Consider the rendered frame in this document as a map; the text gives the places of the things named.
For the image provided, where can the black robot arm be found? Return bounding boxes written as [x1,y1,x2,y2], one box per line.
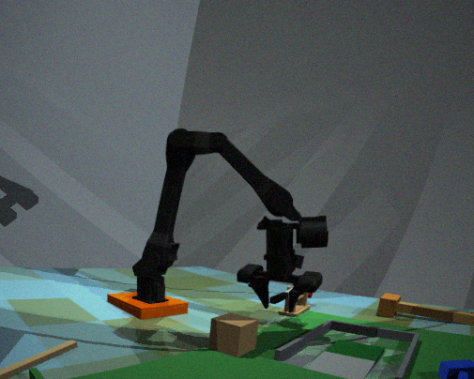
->
[132,129,329,304]

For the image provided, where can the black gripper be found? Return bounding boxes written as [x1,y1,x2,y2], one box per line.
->
[237,249,323,313]

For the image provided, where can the green putting mat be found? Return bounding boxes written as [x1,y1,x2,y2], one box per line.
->
[69,311,474,379]

